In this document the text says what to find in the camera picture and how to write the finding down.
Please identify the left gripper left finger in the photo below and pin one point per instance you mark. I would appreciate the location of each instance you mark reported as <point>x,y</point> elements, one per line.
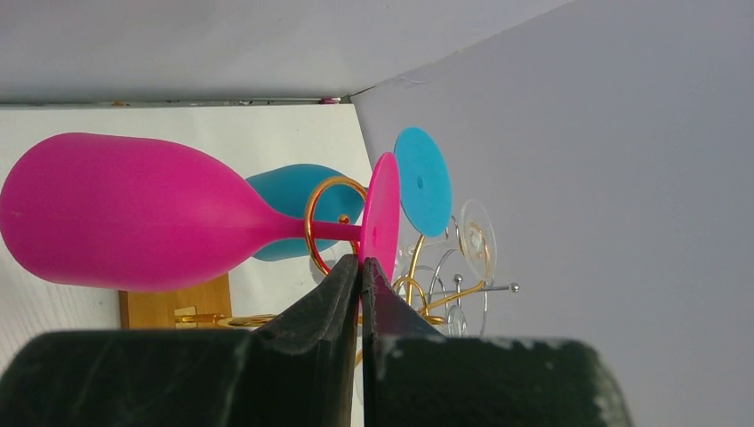
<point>295,371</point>

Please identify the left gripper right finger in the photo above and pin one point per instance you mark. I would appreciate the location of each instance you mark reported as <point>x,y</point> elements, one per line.
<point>416,376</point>

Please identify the pink wine glass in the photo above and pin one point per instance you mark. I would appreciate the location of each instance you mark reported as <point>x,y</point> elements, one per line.
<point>135,214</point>

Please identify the clear glass on gold rack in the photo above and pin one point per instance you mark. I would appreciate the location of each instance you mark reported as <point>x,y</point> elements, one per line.
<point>471,234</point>

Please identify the wooden rack base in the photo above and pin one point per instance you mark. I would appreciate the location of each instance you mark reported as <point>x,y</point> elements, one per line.
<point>198,306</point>

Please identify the blue wine glass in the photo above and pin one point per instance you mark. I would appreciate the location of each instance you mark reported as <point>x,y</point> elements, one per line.
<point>426,191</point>

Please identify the gold wire glass rack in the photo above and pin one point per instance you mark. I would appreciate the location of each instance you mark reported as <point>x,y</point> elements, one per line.
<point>375,237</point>

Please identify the silver wire glass rack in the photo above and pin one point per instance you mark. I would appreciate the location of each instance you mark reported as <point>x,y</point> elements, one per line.
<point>440,304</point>

